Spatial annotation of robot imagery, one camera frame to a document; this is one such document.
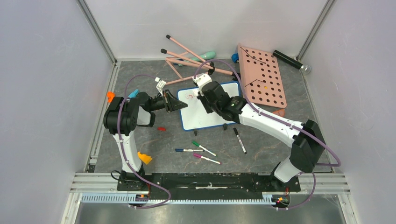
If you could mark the green whiteboard marker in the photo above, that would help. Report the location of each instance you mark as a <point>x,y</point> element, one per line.
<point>202,147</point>

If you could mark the mint green toy bottle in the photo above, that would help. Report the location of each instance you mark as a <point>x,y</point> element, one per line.
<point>206,56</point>

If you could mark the black flashlight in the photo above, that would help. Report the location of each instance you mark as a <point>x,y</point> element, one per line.
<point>304,68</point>

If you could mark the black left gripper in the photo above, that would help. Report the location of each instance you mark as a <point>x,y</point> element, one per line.
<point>175,103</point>

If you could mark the yellow orange wedge block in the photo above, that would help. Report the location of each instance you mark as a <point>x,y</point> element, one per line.
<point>146,159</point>

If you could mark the small blue toy car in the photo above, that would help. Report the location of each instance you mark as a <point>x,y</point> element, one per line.
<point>235,58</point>

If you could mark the orange clip left edge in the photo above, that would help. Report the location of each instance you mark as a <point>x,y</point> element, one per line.
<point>110,96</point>

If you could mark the blue framed whiteboard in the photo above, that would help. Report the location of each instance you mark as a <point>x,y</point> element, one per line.
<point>194,116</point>

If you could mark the black whiteboard marker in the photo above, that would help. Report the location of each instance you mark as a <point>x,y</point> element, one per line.
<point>239,140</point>

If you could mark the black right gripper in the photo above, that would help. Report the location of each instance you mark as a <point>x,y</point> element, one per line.
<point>205,91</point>

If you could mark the pink perforated board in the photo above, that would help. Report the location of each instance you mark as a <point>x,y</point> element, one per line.
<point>260,76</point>

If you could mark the blue whiteboard marker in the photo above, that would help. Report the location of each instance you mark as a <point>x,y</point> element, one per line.
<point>188,150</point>

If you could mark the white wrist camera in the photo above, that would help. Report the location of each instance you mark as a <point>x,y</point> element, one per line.
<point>202,81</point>
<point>160,85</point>

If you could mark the pink folding stand legs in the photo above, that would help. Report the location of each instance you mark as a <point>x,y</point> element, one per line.
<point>207,65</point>

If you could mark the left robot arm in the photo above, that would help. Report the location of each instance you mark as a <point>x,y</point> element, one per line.
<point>121,119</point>

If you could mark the blue toy marker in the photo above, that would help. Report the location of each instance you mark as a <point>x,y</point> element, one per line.
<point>134,93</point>

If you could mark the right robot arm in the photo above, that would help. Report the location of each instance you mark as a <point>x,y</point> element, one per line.
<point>302,138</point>

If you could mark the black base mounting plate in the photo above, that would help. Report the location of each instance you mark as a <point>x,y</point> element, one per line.
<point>206,186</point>

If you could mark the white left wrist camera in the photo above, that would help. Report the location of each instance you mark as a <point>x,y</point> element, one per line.
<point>160,85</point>

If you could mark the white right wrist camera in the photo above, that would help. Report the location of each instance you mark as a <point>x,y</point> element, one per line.
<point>202,81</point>

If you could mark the orange round tape measure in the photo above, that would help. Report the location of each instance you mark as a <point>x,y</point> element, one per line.
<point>280,113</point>

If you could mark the pink whiteboard marker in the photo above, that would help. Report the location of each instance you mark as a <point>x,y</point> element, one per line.
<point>205,158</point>

